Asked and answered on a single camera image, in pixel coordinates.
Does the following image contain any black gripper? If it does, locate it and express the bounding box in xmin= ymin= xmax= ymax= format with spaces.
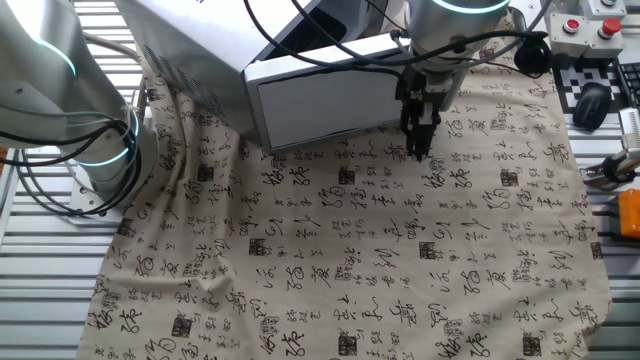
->
xmin=394 ymin=64 xmax=451 ymax=164

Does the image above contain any silver microwave door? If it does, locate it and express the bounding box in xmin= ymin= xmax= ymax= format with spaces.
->
xmin=242 ymin=32 xmax=417 ymax=154

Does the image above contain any silver microwave body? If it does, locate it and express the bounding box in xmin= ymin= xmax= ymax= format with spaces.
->
xmin=113 ymin=0 xmax=407 ymax=144

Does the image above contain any beige calligraphy print cloth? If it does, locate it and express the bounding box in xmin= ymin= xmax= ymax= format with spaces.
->
xmin=74 ymin=19 xmax=614 ymax=360

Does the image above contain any black white marker board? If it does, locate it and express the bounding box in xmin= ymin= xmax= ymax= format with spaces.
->
xmin=551 ymin=58 xmax=632 ymax=117

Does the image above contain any black computer mouse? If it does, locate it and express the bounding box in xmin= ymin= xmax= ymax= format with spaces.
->
xmin=571 ymin=81 xmax=613 ymax=132

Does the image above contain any grey box with red buttons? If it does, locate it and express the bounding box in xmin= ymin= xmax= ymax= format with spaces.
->
xmin=546 ymin=11 xmax=626 ymax=60

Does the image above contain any black keyboard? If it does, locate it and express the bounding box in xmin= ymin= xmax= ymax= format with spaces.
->
xmin=615 ymin=61 xmax=640 ymax=109

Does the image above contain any orange emergency stop box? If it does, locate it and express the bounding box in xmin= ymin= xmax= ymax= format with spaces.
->
xmin=616 ymin=188 xmax=640 ymax=241

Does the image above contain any small grey button box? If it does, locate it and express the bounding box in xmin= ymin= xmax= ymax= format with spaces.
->
xmin=585 ymin=0 xmax=628 ymax=22

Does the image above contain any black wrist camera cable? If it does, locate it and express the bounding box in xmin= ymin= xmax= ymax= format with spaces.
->
xmin=291 ymin=0 xmax=550 ymax=69

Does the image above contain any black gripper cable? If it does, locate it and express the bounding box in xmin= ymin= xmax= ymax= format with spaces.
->
xmin=242 ymin=0 xmax=407 ymax=80

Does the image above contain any black knob camera clamp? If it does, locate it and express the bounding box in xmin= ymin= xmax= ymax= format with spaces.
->
xmin=581 ymin=148 xmax=640 ymax=192

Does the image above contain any silver exterior camera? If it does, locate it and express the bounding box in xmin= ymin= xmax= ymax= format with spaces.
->
xmin=618 ymin=106 xmax=640 ymax=162

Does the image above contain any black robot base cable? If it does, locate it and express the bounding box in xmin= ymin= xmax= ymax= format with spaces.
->
xmin=0 ymin=117 xmax=145 ymax=219

